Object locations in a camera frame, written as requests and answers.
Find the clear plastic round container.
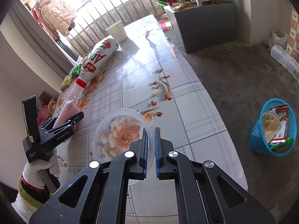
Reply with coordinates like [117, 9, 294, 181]
[91, 108, 156, 186]

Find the pink knitted sponge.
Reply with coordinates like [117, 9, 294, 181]
[53, 100, 80, 128]

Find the white AD milk bottle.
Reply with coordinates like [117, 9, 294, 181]
[76, 38, 119, 88]

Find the blue trash basket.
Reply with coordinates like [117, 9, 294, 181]
[250, 98, 298, 157]

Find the white gloved left hand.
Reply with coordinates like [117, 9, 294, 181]
[22, 148, 60, 189]

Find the yellow green snack packet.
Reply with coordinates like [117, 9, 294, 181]
[60, 75, 73, 91]

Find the white paper cup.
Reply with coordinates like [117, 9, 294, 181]
[105, 20, 127, 43]

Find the grey side cabinet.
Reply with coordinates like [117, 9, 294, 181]
[164, 2, 235, 53]

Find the pink quilted jacket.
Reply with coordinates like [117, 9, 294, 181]
[36, 0, 76, 41]

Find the blue white long box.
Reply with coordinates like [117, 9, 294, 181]
[271, 45, 299, 81]

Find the rolled patterned mat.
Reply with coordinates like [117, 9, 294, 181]
[286, 6, 299, 62]

